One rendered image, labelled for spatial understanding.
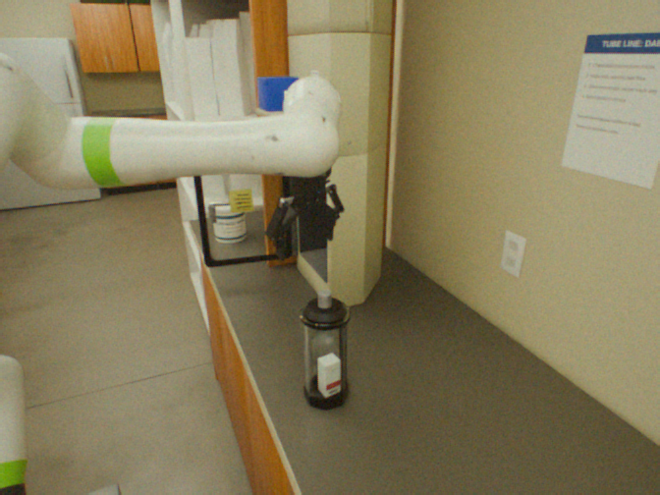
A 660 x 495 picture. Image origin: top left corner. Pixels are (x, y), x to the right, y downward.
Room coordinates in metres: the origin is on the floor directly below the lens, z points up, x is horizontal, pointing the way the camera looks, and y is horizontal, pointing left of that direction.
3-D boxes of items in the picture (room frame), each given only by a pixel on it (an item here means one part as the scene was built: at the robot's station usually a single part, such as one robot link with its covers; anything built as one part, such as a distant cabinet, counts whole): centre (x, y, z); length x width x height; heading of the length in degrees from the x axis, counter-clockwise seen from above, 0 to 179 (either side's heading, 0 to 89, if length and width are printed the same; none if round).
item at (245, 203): (1.44, 0.28, 1.19); 0.30 x 0.01 x 0.40; 105
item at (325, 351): (0.83, 0.01, 1.06); 0.11 x 0.11 x 0.21
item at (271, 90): (1.41, 0.14, 1.56); 0.10 x 0.10 x 0.09; 23
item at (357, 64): (1.39, -0.06, 1.33); 0.32 x 0.25 x 0.77; 23
